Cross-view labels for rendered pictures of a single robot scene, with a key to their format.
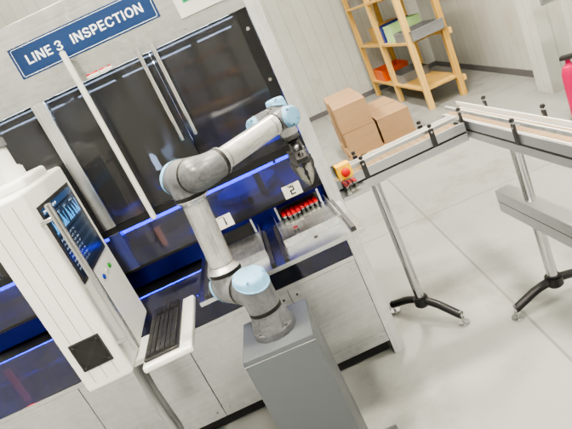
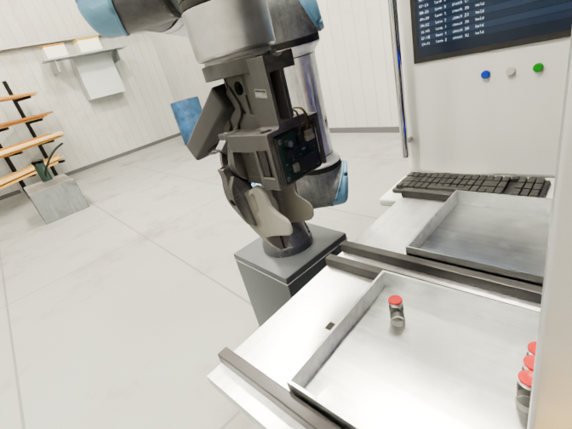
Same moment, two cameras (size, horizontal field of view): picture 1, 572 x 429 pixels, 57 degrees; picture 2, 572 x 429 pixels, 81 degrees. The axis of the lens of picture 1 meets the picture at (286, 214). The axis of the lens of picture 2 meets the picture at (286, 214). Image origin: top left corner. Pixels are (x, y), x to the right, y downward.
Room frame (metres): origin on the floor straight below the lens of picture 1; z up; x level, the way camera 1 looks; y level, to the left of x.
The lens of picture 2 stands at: (2.28, -0.36, 1.29)
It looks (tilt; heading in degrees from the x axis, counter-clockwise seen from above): 25 degrees down; 140
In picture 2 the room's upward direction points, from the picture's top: 15 degrees counter-clockwise
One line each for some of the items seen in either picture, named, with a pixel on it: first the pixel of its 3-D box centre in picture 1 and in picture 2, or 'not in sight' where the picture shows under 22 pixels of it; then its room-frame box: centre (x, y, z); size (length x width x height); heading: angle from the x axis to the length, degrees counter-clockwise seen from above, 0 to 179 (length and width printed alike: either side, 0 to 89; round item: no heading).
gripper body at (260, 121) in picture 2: (295, 149); (260, 122); (2.02, -0.14, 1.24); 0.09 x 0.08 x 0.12; 0
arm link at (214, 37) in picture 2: (287, 131); (234, 34); (2.01, -0.14, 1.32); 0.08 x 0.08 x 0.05
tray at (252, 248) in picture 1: (236, 251); (529, 237); (2.18, 0.27, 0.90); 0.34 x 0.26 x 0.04; 0
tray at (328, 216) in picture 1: (306, 219); (460, 376); (2.17, -0.07, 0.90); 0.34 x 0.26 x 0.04; 1
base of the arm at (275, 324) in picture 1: (269, 317); (283, 228); (1.60, 0.20, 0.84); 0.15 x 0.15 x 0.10
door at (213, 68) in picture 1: (228, 97); not in sight; (2.28, 0.01, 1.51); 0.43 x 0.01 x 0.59; 90
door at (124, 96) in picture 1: (131, 142); not in sight; (2.28, 0.46, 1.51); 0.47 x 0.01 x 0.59; 90
